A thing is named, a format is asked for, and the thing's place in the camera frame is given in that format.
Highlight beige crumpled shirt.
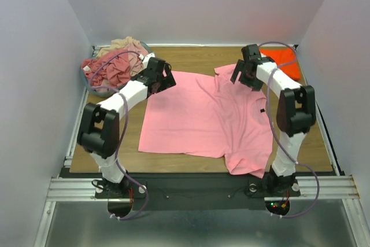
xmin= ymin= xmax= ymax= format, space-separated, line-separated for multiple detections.
xmin=95 ymin=36 xmax=141 ymax=58

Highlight dark pink crumpled shirt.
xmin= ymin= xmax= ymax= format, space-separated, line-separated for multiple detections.
xmin=81 ymin=49 xmax=131 ymax=87

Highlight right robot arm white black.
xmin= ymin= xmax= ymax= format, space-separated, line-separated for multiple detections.
xmin=231 ymin=44 xmax=316 ymax=197

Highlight pale pink crumpled shirt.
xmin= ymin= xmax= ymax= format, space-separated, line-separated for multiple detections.
xmin=127 ymin=41 xmax=151 ymax=76

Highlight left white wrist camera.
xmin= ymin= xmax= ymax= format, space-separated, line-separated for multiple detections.
xmin=138 ymin=53 xmax=156 ymax=62

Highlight folded orange t shirt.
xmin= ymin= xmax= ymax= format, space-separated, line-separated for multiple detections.
xmin=260 ymin=47 xmax=301 ymax=81

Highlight grey laundry basket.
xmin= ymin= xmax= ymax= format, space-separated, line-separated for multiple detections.
xmin=80 ymin=45 xmax=152 ymax=97

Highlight light pink t shirt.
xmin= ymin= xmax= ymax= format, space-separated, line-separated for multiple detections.
xmin=138 ymin=65 xmax=273 ymax=178

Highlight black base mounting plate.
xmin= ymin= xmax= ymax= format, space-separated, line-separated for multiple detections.
xmin=91 ymin=173 xmax=301 ymax=212

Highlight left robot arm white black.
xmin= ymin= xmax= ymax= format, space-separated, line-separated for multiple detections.
xmin=77 ymin=54 xmax=176 ymax=197

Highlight aluminium frame rail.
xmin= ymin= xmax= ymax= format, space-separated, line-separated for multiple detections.
xmin=46 ymin=178 xmax=130 ymax=203

